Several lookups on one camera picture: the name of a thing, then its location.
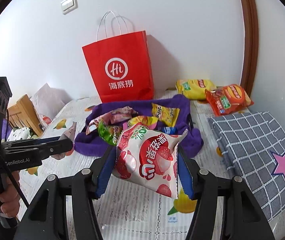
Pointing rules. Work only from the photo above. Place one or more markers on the red paper bag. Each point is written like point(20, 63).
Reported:
point(122, 67)

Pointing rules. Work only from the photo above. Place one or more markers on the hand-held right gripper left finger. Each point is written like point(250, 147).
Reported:
point(105, 177)

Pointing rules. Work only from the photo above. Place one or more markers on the fruit print tablecloth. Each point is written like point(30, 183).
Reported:
point(132, 217)

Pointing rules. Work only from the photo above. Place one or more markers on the white lychee snack packet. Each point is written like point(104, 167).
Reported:
point(152, 165)

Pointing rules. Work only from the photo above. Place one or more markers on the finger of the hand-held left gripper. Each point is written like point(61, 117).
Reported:
point(50, 150)
point(32, 141)

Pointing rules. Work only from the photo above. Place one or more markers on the white paper bag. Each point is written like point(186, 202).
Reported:
point(47, 100)

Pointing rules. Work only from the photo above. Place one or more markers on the blue snack packet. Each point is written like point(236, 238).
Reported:
point(168, 130)

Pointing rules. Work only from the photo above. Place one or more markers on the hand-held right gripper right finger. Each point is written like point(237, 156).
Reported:
point(186, 180)

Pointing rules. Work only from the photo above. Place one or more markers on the green snack packet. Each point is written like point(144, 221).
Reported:
point(107, 133)

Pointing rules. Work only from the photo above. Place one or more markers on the red chip bag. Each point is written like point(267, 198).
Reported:
point(230, 100)

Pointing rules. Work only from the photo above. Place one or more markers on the person's left hand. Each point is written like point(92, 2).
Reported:
point(7, 192)

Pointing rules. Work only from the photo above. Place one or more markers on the purple towel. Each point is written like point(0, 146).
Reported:
point(181, 108)

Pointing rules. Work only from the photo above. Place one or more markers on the yellow chip bag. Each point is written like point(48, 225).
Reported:
point(195, 88)

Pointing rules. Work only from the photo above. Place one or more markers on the wooden chair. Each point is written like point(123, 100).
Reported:
point(22, 110)

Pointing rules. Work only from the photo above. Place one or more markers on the grey checked cloth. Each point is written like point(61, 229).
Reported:
point(245, 142)

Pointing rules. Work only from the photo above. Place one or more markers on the white patterned cloth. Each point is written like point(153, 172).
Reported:
point(20, 133)

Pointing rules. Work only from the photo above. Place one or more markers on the pink yellow snack packet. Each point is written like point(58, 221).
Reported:
point(142, 121)

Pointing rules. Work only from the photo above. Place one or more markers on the pink orange snack packet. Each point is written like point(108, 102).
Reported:
point(93, 126)

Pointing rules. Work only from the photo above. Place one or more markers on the pink candy wrapper packet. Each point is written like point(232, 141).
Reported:
point(70, 131)

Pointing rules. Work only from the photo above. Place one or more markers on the white light switch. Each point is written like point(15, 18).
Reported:
point(69, 4)

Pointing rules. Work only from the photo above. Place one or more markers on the small pink snack packet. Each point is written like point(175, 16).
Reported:
point(122, 113)

